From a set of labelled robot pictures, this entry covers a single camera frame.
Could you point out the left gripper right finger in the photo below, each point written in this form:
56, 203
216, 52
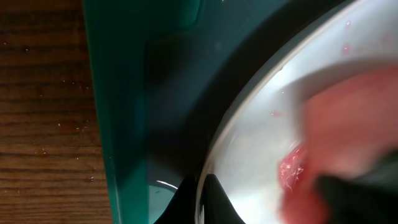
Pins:
217, 207

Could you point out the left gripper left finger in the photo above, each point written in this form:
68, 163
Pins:
181, 209

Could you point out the light blue plate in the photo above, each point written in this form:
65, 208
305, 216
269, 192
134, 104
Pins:
264, 123

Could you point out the orange green sponge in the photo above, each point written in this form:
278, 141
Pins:
347, 128

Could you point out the teal plastic tray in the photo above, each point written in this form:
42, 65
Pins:
164, 74

